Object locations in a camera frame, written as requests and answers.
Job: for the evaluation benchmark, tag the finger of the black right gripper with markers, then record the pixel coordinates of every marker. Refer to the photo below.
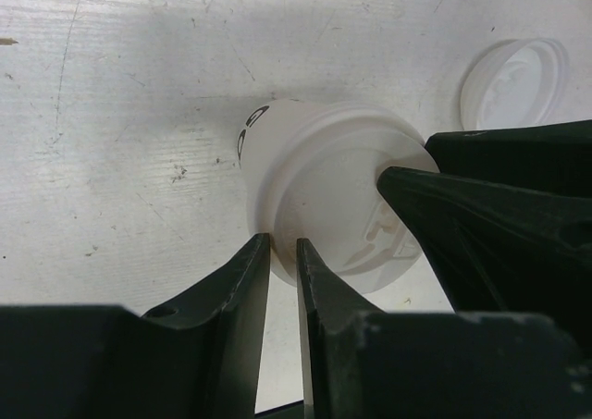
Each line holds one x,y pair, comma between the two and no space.
553,158
496,247

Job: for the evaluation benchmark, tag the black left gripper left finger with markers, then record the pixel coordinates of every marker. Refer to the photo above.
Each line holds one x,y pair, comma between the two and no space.
196,355

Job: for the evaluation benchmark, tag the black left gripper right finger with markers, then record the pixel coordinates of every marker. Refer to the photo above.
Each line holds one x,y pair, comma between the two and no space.
361,362

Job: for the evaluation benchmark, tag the translucent plastic lid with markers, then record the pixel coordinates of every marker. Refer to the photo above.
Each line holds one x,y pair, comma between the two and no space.
324,190
515,85

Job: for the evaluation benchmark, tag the white paper cup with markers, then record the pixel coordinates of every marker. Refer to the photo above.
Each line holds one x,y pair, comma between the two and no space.
269,132

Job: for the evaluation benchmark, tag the translucent plastic lid on table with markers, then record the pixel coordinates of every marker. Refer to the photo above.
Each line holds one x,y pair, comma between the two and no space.
515,85

